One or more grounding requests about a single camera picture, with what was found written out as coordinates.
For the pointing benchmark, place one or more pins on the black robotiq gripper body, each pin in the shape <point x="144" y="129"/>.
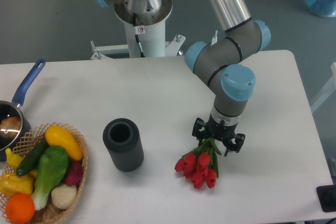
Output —
<point x="219" y="130"/>

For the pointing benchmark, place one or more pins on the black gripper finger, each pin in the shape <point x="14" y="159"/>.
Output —
<point x="199" y="130"/>
<point x="234" y="144"/>

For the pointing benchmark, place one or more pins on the red tulip bouquet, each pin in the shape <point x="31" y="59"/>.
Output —
<point x="200" y="165"/>

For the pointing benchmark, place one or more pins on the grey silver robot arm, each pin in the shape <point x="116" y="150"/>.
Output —
<point x="217" y="65"/>

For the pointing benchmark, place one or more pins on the dark grey ribbed vase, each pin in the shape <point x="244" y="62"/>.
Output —
<point x="122" y="140"/>

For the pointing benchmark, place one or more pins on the black device at edge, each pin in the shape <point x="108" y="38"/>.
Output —
<point x="326" y="195"/>

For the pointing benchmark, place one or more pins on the purple red radish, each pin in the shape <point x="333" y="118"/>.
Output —
<point x="74" y="174"/>

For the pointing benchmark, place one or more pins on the yellow squash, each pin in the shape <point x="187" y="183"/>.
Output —
<point x="58" y="136"/>

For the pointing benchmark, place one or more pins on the green bok choy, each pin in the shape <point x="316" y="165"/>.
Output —
<point x="51" y="169"/>

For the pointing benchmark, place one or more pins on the white garlic bulb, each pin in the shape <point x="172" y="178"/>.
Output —
<point x="63" y="195"/>

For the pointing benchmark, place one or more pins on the dark green cucumber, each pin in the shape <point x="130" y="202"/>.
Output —
<point x="31" y="160"/>

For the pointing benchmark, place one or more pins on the small yellow banana pepper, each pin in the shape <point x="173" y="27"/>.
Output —
<point x="13" y="160"/>

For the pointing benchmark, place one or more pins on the brown bread roll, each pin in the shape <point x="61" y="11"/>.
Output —
<point x="10" y="127"/>

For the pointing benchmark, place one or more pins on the orange fruit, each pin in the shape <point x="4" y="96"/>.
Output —
<point x="20" y="208"/>

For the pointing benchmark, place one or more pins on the yellow bell pepper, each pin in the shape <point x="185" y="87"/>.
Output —
<point x="12" y="184"/>

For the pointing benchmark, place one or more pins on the white pedestal base frame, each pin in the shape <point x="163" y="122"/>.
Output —
<point x="156" y="47"/>

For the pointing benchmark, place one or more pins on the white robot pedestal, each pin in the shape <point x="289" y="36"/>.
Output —
<point x="144" y="23"/>

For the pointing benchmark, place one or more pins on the blue handled saucepan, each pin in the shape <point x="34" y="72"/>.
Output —
<point x="12" y="108"/>

